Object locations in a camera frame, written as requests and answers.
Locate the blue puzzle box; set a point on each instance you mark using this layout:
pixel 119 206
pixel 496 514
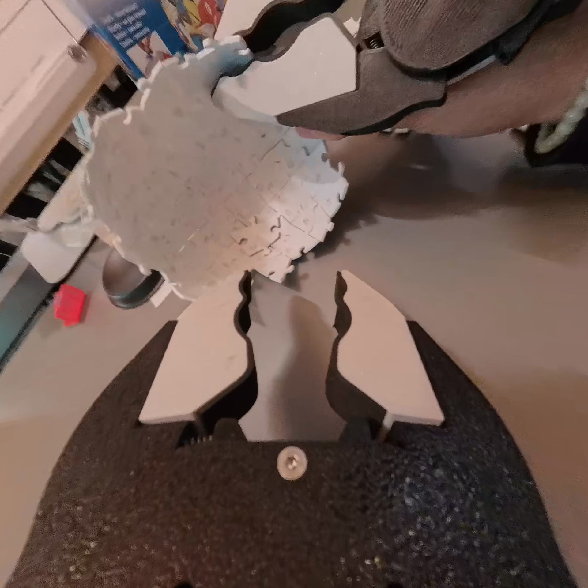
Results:
pixel 138 32

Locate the black dome stand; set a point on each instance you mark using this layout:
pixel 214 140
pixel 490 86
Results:
pixel 128 285

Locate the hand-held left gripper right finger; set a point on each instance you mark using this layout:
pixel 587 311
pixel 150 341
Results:
pixel 386 363

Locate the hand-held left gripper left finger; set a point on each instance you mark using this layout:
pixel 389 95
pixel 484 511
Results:
pixel 197 363

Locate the red plastic block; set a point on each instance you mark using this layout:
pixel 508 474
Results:
pixel 70 305

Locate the grey partial puzzle ball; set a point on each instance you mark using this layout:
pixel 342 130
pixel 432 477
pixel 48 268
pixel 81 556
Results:
pixel 183 183

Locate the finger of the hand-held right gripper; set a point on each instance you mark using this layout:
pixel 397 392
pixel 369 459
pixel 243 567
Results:
pixel 303 73
pixel 298 13

